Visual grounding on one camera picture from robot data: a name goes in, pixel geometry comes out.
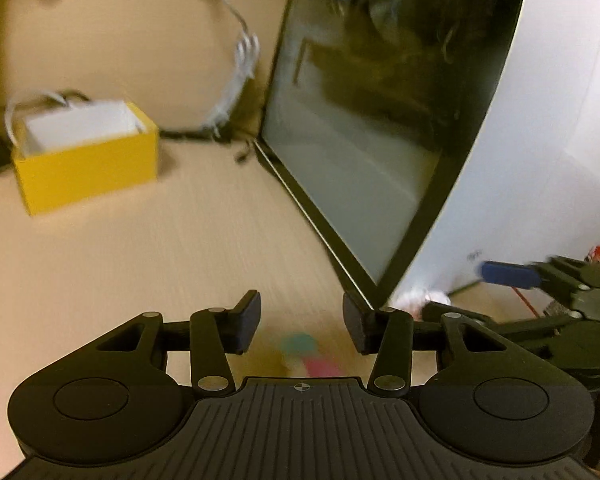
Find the pink and teal plush toy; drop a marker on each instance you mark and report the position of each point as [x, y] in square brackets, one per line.
[300, 344]

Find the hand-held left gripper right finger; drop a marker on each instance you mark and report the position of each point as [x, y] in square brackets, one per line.
[353, 321]

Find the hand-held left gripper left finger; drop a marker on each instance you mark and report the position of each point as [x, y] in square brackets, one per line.
[247, 321]

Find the pink fluffy toy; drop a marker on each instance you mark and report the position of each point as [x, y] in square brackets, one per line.
[415, 302]

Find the dark monitor screen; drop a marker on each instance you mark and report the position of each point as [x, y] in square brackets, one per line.
[380, 110]

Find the yellow cardboard box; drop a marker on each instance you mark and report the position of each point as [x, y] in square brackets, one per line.
[80, 175]

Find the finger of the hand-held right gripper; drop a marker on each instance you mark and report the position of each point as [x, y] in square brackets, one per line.
[510, 273]
[530, 327]

